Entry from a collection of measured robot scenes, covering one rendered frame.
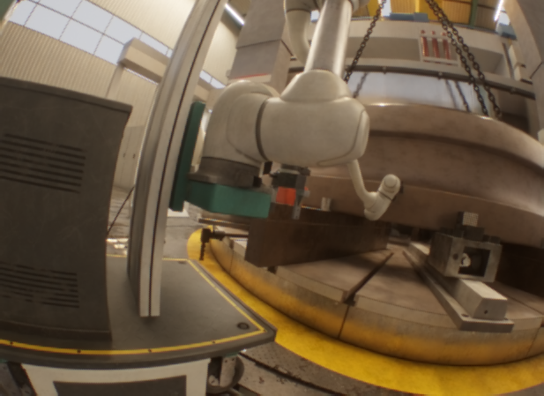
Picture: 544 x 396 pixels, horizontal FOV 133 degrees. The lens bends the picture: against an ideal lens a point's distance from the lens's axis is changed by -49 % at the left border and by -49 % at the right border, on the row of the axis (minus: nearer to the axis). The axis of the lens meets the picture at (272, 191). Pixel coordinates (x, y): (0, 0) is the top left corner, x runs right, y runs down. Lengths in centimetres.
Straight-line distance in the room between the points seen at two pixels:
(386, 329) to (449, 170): 122
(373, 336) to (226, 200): 109
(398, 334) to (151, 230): 120
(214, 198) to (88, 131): 29
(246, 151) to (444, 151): 166
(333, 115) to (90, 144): 46
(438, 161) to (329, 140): 154
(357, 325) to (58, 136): 139
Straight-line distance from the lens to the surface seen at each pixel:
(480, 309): 118
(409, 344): 137
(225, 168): 52
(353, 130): 45
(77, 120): 50
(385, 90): 564
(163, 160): 61
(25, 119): 53
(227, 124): 54
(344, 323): 135
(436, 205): 172
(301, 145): 46
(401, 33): 847
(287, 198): 138
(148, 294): 69
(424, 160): 191
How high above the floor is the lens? 72
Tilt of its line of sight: 1 degrees up
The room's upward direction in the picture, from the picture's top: 11 degrees clockwise
